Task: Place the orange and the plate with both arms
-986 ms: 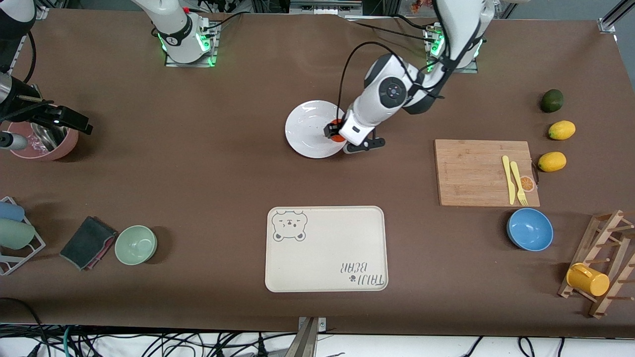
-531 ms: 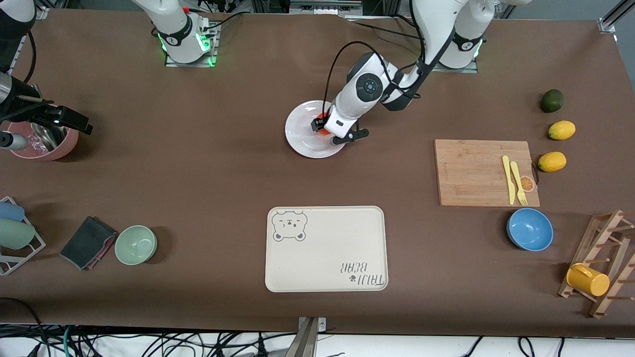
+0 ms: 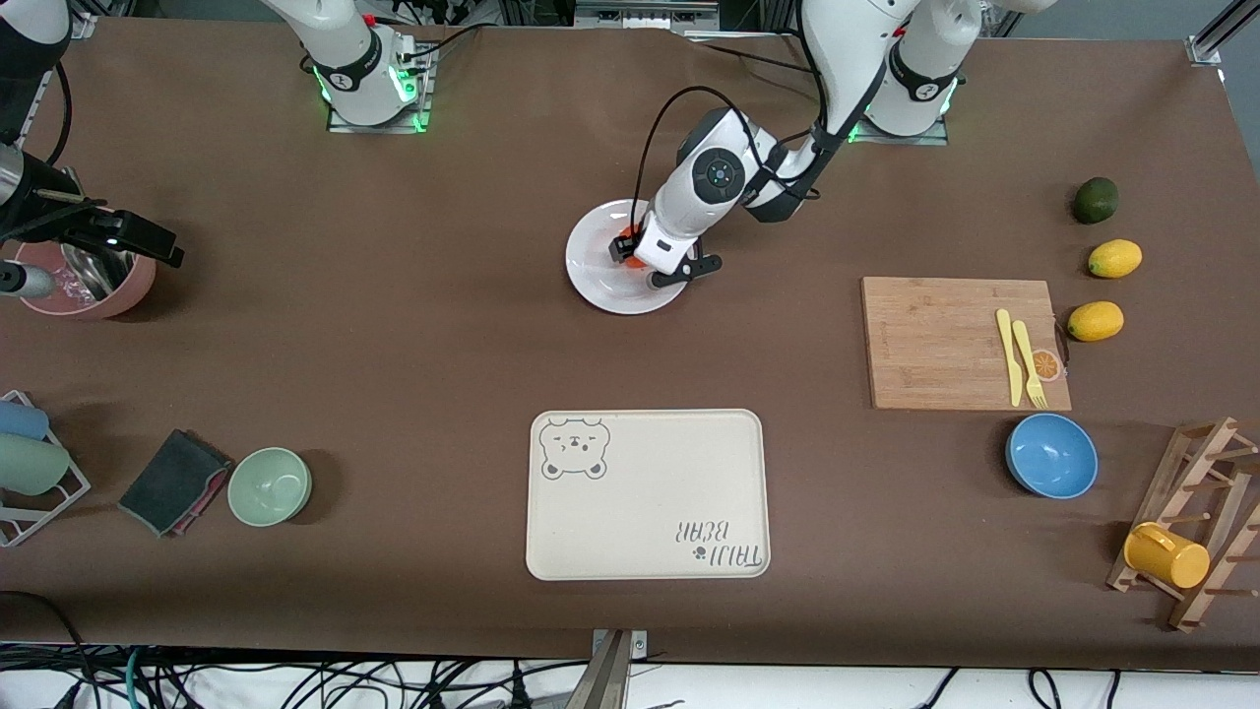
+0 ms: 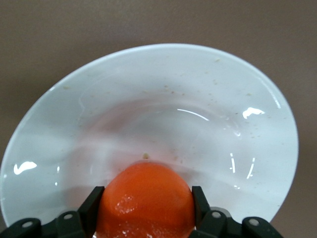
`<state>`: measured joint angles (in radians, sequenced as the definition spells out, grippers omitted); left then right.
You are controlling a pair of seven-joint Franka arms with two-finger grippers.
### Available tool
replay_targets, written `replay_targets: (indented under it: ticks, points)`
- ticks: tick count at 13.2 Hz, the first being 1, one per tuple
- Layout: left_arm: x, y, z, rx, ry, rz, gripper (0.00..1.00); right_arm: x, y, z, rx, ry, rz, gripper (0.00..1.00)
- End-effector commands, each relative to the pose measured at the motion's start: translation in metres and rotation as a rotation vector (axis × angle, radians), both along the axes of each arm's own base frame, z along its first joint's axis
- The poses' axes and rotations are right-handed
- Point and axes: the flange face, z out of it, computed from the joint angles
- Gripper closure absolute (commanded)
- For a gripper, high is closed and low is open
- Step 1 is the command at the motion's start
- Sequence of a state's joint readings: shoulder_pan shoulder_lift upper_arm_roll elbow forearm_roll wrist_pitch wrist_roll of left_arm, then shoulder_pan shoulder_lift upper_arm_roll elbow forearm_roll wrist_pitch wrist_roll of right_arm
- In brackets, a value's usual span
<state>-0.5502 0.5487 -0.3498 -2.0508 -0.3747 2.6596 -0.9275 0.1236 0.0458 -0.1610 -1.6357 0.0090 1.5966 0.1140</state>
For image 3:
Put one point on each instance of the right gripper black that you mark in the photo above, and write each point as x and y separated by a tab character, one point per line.
61	224

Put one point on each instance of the orange fruit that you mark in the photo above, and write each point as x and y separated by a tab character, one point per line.
638	258

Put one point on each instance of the white round plate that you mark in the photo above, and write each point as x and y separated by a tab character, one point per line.
600	276

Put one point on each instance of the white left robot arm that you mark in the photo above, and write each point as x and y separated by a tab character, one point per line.
847	49

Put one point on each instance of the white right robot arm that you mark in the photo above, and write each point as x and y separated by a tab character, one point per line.
349	69

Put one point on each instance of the metal scoop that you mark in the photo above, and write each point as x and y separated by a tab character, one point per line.
94	271

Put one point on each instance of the pink bowl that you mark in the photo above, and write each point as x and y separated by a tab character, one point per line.
59	307

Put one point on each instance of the light blue cup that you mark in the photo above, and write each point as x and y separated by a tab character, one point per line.
20	420

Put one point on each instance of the metal table corner clamp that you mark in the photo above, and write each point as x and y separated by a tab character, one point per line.
1201	51
79	25

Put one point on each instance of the pale green cup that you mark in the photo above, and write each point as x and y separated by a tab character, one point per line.
30	465

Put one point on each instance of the dark grey folded cloth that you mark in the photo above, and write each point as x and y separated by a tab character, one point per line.
172	483

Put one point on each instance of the cream bear print tray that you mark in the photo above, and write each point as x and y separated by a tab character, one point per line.
650	502

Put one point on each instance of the pale green bowl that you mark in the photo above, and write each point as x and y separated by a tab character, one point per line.
269	487

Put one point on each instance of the wooden cutting board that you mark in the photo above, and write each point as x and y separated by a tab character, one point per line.
925	335

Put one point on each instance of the yellow plastic knife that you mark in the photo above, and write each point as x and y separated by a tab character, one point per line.
1012	374

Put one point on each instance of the yellow plastic fork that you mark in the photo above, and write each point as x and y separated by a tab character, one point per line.
1029	364

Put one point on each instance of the orange slice print tag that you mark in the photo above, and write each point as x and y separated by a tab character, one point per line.
1048	366

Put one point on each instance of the dark green avocado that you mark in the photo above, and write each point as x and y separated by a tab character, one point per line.
1095	201

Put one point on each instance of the blue bowl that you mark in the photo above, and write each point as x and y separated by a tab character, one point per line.
1051	456

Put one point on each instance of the yellow lemon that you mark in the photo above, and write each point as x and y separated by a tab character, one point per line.
1096	322
1115	259

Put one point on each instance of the wooden mug rack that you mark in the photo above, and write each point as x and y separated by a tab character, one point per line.
1171	502

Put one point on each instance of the yellow mug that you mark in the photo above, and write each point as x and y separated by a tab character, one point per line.
1171	559

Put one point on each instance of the aluminium frame rail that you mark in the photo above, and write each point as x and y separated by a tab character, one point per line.
645	15

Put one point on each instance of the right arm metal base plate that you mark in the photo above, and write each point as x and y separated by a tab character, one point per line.
340	127

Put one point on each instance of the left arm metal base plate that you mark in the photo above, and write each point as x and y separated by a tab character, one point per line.
930	141

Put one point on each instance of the metal table edge bracket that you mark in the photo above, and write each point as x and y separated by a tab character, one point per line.
612	679

